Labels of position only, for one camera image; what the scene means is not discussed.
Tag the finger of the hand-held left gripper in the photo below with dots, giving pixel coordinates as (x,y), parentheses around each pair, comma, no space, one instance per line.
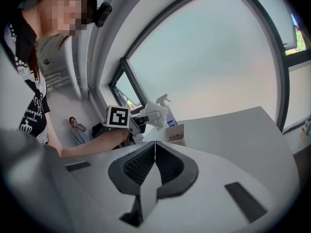
(151,117)

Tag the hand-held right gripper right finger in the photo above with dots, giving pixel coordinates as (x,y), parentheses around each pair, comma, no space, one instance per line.
(178,172)

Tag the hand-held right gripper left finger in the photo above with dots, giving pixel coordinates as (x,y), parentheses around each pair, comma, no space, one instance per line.
(130,170)

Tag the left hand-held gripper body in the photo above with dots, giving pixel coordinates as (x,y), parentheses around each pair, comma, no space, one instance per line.
(117,116)

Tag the white packet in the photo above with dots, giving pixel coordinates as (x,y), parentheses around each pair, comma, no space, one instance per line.
(158,115)

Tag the white box container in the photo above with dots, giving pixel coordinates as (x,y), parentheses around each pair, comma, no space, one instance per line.
(175,133)

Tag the person's left forearm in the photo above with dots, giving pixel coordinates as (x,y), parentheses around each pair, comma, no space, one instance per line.
(97,143)

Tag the clear spray bottle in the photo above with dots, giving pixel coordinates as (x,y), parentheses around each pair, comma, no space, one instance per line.
(169,115)

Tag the black bag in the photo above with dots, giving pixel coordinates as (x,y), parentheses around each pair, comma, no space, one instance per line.
(98,129)

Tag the small tilted window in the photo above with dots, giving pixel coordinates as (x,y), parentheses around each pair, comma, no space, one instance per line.
(127,91)

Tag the large frosted window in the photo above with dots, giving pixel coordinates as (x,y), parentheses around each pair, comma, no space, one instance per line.
(206,64)

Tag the black white printed shirt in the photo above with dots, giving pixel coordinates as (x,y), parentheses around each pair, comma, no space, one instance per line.
(29,91)

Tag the small colourful toy figure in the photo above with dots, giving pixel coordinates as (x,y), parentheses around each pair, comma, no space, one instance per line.
(306,129)

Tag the white wall pipes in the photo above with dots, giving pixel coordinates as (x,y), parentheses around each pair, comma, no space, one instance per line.
(56,78)

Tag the black head camera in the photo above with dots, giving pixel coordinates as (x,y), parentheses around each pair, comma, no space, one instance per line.
(104,14)

